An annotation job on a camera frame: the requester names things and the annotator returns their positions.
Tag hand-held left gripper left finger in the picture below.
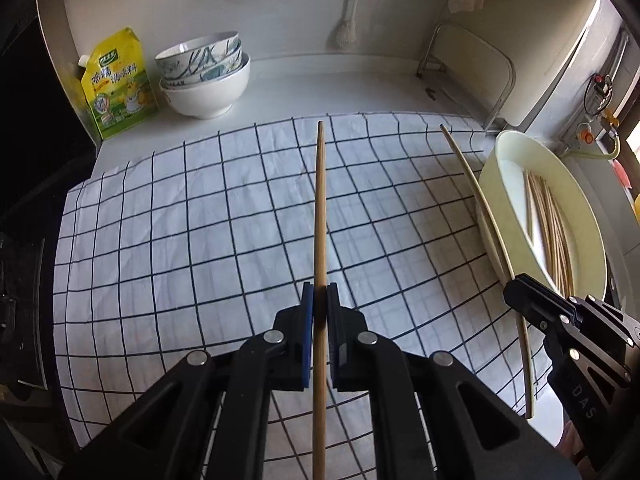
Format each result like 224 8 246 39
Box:
60 281 316 480

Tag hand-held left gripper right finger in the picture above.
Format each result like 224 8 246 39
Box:
326 283 581 480

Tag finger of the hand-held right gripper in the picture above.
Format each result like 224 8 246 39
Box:
566 295 640 349
503 273 634 389

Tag tan bamboo chopstick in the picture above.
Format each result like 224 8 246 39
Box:
311 121 328 480
439 124 535 420

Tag pile of wooden chopsticks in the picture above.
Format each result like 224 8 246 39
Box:
522 170 576 296

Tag cream round basin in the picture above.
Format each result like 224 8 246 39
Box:
477 130 608 303

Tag metal gas valve red knob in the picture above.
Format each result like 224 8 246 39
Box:
562 127 596 153

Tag white black-grid cloth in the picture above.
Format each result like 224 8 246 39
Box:
52 112 546 480

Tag metal rack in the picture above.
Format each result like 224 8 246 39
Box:
417 22 516 133

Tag black gas shutoff device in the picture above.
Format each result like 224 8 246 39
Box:
585 74 613 116

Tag white cutting board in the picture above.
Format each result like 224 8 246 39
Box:
440 25 513 116

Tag grey metal gas pipe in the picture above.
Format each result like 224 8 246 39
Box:
607 30 631 111

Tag plain white bowl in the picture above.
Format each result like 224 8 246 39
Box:
160 57 251 120

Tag blue patterned bowl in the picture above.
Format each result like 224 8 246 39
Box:
154 31 243 82
159 52 250 90

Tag black gas stove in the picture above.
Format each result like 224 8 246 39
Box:
0 230 66 396

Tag white dish brush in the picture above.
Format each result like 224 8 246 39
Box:
327 0 368 51

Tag yellow seasoning pouch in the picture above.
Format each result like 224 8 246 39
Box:
77 27 161 141

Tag black range hood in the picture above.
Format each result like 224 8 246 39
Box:
0 0 96 211

